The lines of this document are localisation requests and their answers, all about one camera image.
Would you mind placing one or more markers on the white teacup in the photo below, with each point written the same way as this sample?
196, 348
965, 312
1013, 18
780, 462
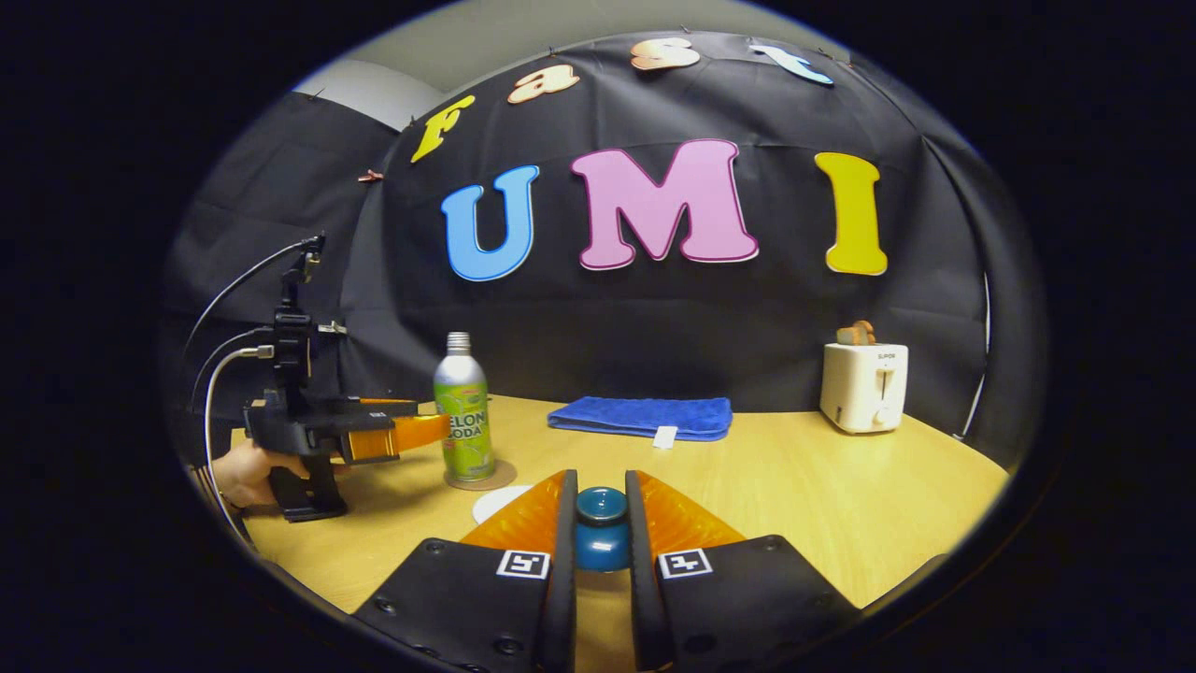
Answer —
495, 505

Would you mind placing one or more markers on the round brown coaster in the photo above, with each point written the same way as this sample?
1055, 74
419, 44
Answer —
505, 475

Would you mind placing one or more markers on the black backdrop cloth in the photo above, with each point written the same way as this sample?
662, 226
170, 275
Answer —
654, 327

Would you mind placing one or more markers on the folded blue towel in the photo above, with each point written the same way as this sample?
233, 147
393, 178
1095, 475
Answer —
640, 416

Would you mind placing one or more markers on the bread slice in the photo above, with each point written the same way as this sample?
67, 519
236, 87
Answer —
855, 333

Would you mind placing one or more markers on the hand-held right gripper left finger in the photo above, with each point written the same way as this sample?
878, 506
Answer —
467, 598

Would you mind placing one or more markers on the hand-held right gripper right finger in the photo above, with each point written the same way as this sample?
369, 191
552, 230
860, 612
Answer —
738, 598

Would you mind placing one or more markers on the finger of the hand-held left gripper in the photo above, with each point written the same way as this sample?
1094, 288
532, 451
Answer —
411, 435
383, 404

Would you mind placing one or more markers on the white toaster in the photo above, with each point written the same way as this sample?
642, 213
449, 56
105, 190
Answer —
864, 388

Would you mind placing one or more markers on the blue teacup lid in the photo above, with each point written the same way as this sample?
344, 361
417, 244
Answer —
601, 533

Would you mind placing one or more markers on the metal clip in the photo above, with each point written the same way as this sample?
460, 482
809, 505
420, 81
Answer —
332, 327

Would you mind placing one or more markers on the silver green-label water bottle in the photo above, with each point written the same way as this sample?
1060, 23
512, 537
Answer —
464, 411

